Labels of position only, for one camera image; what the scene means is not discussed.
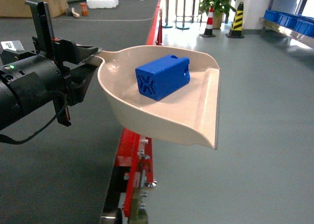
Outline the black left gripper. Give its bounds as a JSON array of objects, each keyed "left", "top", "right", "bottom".
[{"left": 0, "top": 2, "right": 102, "bottom": 126}]

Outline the blue plastic block part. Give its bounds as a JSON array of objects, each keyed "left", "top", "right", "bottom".
[{"left": 135, "top": 55, "right": 190, "bottom": 101}]

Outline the beige plastic dustpan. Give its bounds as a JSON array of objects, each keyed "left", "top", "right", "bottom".
[{"left": 87, "top": 45, "right": 220, "bottom": 149}]

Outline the steel shelf rack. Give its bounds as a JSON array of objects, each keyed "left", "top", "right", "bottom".
[{"left": 259, "top": 0, "right": 314, "bottom": 48}]

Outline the orange can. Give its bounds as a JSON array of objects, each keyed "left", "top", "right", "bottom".
[{"left": 80, "top": 2, "right": 88, "bottom": 16}]

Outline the white foam block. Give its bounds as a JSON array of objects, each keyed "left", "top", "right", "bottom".
[{"left": 86, "top": 0, "right": 119, "bottom": 9}]

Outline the large open cardboard box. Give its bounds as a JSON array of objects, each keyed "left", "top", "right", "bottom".
[{"left": 0, "top": 0, "right": 68, "bottom": 18}]

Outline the red white traffic cone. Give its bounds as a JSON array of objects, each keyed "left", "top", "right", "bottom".
[{"left": 200, "top": 6, "right": 216, "bottom": 38}]

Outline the potted green plant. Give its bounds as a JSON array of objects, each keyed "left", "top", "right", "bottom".
[{"left": 198, "top": 0, "right": 236, "bottom": 29}]

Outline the yellow black traffic cone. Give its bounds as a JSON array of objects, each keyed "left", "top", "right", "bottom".
[{"left": 225, "top": 2, "right": 244, "bottom": 39}]

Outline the red table frame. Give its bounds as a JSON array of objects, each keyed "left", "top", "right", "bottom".
[{"left": 99, "top": 0, "right": 164, "bottom": 224}]

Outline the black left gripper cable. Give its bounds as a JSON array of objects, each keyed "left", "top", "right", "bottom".
[{"left": 0, "top": 90, "right": 69, "bottom": 146}]

